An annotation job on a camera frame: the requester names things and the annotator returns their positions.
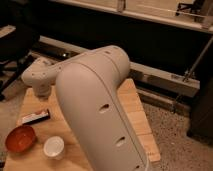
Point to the black red white eraser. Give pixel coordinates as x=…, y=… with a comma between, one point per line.
x=36, y=117

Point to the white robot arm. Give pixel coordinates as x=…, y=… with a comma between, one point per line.
x=86, y=90

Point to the white ceramic cup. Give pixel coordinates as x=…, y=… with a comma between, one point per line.
x=54, y=148

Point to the metal pole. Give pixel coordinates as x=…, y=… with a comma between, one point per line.
x=189, y=73

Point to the wooden table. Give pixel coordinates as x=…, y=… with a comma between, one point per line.
x=74, y=159

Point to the orange bowl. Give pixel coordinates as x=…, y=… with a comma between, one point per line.
x=20, y=139

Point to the black office chair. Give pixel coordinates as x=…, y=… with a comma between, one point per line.
x=14, y=54

